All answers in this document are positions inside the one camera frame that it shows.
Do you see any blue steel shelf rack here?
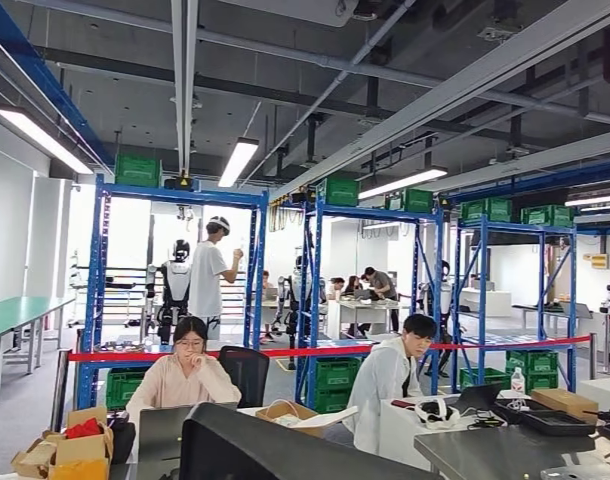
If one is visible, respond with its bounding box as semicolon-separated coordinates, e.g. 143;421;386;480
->
77;173;270;411
451;215;578;392
294;195;445;411

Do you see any steel workbench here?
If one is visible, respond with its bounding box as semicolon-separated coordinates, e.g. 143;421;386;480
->
414;423;610;480

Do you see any red barrier belt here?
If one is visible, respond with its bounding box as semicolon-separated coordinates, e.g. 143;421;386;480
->
67;334;592;364

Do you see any ceiling strip light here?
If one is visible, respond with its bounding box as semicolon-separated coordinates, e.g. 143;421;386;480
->
357;165;448;201
0;105;94;177
565;193;610;208
217;137;260;189

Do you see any black office chair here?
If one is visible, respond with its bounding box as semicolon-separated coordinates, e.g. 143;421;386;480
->
218;345;271;409

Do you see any ceiling air-conditioner unit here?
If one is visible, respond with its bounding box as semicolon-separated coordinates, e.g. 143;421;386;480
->
220;0;359;28

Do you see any white cabinet desk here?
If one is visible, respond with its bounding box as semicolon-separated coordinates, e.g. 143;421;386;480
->
380;396;466;473

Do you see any white black VR headset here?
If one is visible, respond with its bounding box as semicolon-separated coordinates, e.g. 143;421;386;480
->
414;397;460;429

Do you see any grey ceiling beam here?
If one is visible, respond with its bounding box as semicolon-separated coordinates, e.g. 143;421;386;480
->
269;0;610;200
427;127;610;195

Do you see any grey laptop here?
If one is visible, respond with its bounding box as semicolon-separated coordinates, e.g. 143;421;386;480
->
137;402;239;465

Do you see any black laptop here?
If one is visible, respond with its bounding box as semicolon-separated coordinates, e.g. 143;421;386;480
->
447;382;503;415

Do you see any black plastic tray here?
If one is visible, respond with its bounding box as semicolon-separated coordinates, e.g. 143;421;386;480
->
521;409;597;439
492;397;551;425

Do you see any blue overhead beam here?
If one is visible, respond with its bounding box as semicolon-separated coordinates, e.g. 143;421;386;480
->
445;157;610;203
0;0;113;170

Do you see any red cloth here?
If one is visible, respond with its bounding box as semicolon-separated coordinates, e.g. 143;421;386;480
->
64;417;103;441

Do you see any open cardboard box yellow side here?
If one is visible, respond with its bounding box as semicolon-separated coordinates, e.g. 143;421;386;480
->
11;405;115;480

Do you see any flat cardboard box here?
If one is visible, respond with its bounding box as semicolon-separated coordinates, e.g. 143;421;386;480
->
531;387;600;425

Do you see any green-topped long table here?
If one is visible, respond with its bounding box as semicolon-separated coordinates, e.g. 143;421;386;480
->
0;294;77;409

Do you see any black yellow rail trolley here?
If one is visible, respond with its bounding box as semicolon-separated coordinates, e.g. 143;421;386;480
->
164;173;201;193

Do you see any cardboard box with handle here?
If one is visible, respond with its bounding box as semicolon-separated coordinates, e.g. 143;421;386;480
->
254;399;326;439

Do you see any white ceiling rail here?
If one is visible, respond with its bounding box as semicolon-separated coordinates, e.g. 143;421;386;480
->
170;0;200;177

